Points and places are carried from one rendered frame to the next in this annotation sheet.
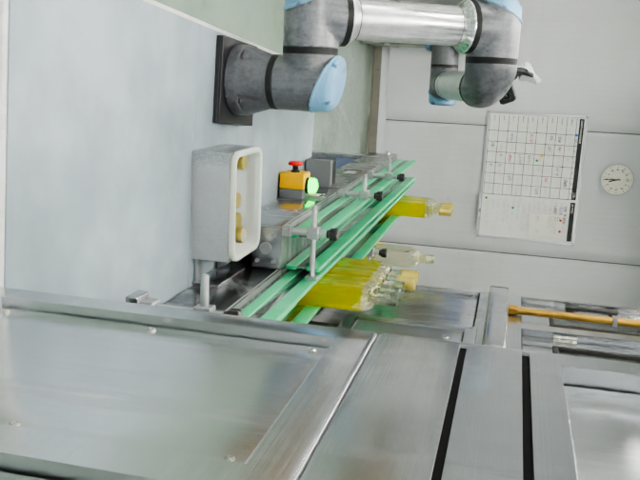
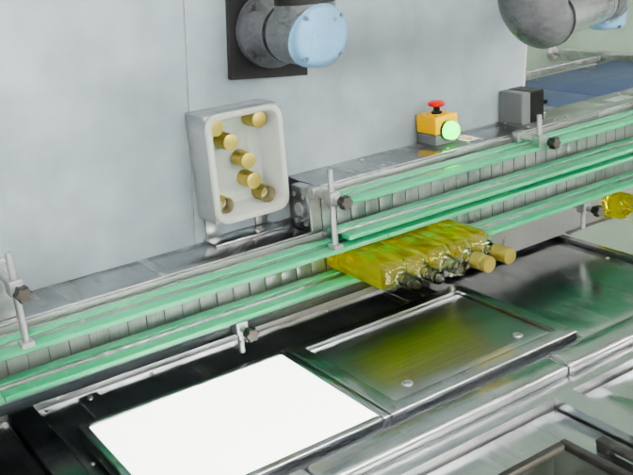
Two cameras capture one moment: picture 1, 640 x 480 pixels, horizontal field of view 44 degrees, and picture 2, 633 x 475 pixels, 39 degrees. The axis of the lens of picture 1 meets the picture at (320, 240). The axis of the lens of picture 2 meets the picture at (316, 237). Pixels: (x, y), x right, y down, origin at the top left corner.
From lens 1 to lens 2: 1.25 m
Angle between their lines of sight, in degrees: 43
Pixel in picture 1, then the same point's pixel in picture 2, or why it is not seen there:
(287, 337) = not seen: outside the picture
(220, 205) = (205, 168)
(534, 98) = not seen: outside the picture
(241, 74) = (245, 29)
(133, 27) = (43, 14)
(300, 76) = (280, 31)
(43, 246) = not seen: outside the picture
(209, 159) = (193, 122)
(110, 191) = (25, 165)
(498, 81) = (523, 19)
